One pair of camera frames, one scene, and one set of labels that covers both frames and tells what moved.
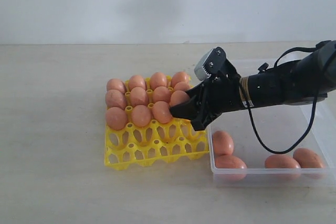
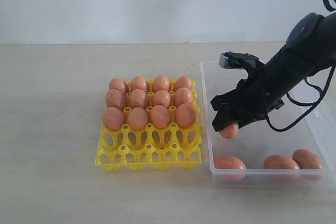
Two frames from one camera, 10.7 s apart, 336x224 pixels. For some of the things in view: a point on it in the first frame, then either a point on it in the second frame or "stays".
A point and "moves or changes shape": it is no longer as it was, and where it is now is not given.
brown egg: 161,94 moves or changes shape
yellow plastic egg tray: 156,144 moves or changes shape
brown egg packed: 179,76 -> 182,82
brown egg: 222,143 -> 230,131
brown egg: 138,96 stays
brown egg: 141,116 moves or changes shape
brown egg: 178,97 moves or changes shape
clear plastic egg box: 240,157 stays
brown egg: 181,86 moves or changes shape
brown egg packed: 117,84 stays
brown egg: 115,98 stays
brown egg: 229,161 stays
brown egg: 161,112 moves or changes shape
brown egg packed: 157,80 moves or changes shape
